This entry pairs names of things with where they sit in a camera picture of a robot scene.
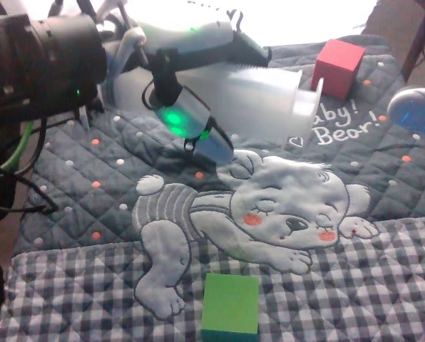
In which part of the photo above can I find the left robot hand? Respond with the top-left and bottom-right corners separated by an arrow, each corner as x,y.
137,19 -> 272,165

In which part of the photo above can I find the translucent plastic cup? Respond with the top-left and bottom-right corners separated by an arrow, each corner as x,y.
111,67 -> 324,144

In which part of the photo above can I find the red block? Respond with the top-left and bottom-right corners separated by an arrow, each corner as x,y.
309,38 -> 367,100

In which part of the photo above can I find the dark wooden furniture leg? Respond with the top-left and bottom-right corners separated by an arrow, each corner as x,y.
399,0 -> 425,83

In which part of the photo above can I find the grey quilt with printed bear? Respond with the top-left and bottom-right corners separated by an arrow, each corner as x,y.
0,33 -> 425,342

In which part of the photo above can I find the green block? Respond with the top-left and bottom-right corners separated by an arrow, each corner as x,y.
200,273 -> 260,342

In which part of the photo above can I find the green cable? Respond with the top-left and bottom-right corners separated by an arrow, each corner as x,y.
0,120 -> 34,170

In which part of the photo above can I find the black cable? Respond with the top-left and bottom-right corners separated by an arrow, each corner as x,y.
0,115 -> 59,216

